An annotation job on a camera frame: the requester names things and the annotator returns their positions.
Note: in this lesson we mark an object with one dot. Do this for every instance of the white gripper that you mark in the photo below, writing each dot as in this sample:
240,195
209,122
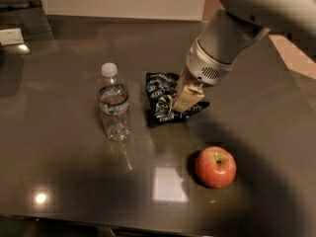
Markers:
204,67

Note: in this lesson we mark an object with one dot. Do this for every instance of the blue chip bag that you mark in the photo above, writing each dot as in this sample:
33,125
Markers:
160,89

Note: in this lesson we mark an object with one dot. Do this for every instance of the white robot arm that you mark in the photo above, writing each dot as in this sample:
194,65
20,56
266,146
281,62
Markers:
235,26

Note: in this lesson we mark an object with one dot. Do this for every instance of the clear plastic water bottle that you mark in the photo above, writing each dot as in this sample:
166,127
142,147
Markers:
113,102

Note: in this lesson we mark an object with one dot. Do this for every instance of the red apple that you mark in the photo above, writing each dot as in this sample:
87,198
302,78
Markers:
215,167

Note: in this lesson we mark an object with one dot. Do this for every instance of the white card on counter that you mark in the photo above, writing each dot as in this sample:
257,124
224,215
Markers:
11,36

